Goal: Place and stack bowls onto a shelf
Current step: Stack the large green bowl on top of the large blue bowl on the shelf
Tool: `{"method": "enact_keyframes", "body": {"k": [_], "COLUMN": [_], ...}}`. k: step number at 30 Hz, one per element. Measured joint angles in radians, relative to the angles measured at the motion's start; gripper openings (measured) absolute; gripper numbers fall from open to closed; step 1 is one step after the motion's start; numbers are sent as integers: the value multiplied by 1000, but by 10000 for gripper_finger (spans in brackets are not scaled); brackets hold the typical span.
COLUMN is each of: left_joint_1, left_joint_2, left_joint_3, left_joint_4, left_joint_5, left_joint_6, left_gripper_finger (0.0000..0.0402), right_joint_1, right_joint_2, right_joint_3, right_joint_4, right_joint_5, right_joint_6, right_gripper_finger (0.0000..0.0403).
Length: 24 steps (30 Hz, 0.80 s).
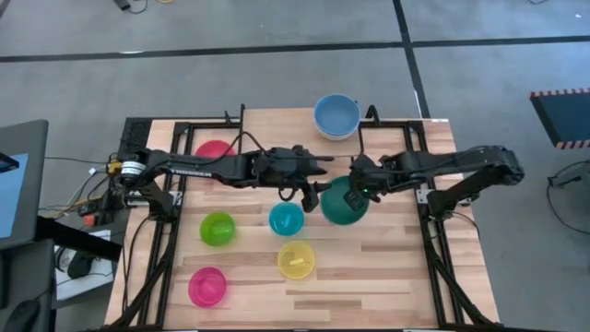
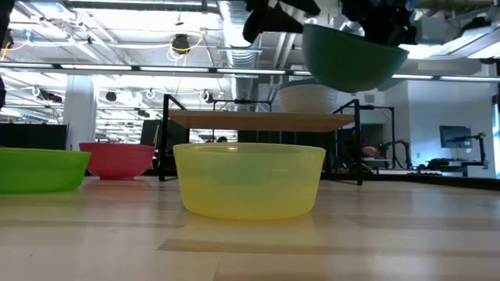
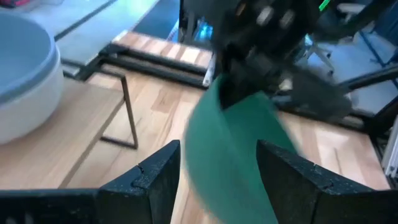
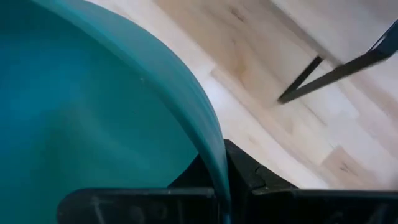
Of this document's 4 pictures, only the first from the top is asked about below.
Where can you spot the black computer mouse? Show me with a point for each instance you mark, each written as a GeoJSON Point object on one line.
{"type": "Point", "coordinates": [80, 265]}

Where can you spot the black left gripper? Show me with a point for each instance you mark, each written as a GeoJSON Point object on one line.
{"type": "Point", "coordinates": [286, 166]}

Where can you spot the black power adapter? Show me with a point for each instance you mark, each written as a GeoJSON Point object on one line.
{"type": "Point", "coordinates": [122, 3]}

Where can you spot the dark grey desk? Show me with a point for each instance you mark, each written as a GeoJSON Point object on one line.
{"type": "Point", "coordinates": [27, 276]}

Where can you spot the orange connector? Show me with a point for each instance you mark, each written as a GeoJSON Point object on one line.
{"type": "Point", "coordinates": [89, 220]}

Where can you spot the pink plastic bowl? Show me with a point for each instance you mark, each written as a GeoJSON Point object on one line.
{"type": "Point", "coordinates": [207, 287]}

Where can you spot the black metal table frame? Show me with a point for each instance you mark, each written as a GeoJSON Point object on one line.
{"type": "Point", "coordinates": [203, 124]}

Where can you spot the lime green plastic bowl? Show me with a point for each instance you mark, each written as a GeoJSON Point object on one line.
{"type": "Point", "coordinates": [219, 230]}

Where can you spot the dark green plastic bowl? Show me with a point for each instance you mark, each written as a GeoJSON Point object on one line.
{"type": "Point", "coordinates": [334, 207]}

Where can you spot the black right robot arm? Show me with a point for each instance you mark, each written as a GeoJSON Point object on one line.
{"type": "Point", "coordinates": [461, 161]}

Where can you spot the black computer box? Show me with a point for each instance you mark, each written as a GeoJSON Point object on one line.
{"type": "Point", "coordinates": [131, 133]}

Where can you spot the yellow plug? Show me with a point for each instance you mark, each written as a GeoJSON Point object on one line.
{"type": "Point", "coordinates": [114, 167]}

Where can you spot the red plastic bowl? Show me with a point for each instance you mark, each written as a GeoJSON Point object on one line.
{"type": "Point", "coordinates": [214, 150]}

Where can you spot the white plastic bowl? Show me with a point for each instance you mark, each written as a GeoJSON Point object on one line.
{"type": "Point", "coordinates": [336, 137]}

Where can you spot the grey floor object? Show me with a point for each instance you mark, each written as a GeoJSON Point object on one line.
{"type": "Point", "coordinates": [569, 180]}

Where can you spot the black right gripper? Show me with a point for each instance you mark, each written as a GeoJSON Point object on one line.
{"type": "Point", "coordinates": [375, 175]}

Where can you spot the grey monitor with blue screen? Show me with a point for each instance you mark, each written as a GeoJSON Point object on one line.
{"type": "Point", "coordinates": [27, 193]}

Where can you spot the cyan plastic bowl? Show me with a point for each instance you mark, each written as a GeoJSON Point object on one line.
{"type": "Point", "coordinates": [286, 219]}

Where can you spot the white paper sheet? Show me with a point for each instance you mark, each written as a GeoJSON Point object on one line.
{"type": "Point", "coordinates": [87, 288]}

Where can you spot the dark platform with hazard stripes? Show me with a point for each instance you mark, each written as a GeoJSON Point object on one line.
{"type": "Point", "coordinates": [567, 117]}

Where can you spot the yellow plastic bowl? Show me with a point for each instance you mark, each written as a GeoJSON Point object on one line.
{"type": "Point", "coordinates": [296, 260]}

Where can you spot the blue plastic bowl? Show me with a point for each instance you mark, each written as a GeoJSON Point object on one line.
{"type": "Point", "coordinates": [336, 115]}

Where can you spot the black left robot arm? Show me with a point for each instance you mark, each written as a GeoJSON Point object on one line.
{"type": "Point", "coordinates": [193, 168]}

